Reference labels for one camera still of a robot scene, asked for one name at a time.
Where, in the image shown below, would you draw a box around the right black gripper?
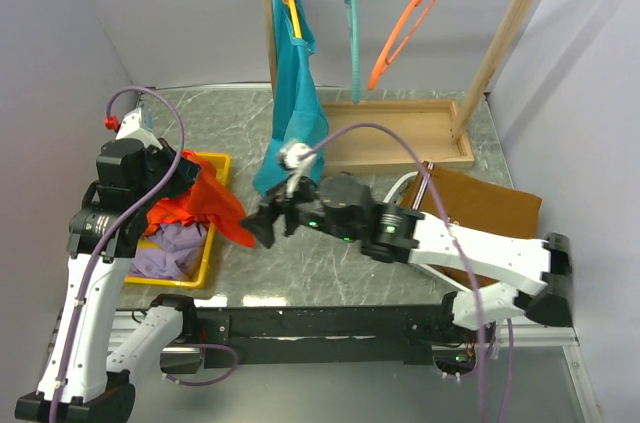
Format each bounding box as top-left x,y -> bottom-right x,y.
237,163 -> 358,247

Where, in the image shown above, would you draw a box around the orange t shirt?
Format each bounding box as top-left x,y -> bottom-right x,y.
143,149 -> 255,247

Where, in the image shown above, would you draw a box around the orange plastic hanger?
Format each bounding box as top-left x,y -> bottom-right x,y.
367,0 -> 438,90

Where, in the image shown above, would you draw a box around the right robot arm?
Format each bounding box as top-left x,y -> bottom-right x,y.
241,173 -> 573,342

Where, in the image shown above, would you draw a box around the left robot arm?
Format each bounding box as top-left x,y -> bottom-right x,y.
14,137 -> 200,422

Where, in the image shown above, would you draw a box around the purple t shirt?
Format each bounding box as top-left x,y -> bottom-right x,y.
129,223 -> 207,281

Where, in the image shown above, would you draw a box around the blue t shirt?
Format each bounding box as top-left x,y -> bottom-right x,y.
253,0 -> 329,195

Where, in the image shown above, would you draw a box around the teal plastic hanger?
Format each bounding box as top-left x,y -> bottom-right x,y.
343,0 -> 361,105

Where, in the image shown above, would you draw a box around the yellow plastic tray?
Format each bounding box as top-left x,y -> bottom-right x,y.
124,152 -> 232,290

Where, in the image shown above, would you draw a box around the white plastic basket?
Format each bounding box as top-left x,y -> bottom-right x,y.
382,170 -> 501,294

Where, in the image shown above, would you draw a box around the wooden clothes rack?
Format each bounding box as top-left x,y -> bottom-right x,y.
263,0 -> 533,174

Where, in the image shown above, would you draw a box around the black base beam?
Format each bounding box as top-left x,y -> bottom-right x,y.
170,305 -> 477,365

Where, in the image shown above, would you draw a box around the brown shorts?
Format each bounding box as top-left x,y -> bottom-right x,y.
400,167 -> 550,295

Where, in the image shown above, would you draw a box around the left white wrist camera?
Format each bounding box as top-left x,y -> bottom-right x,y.
104,108 -> 161,148

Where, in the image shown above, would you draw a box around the aluminium frame rail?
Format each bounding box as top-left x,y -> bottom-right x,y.
47,307 -> 604,423

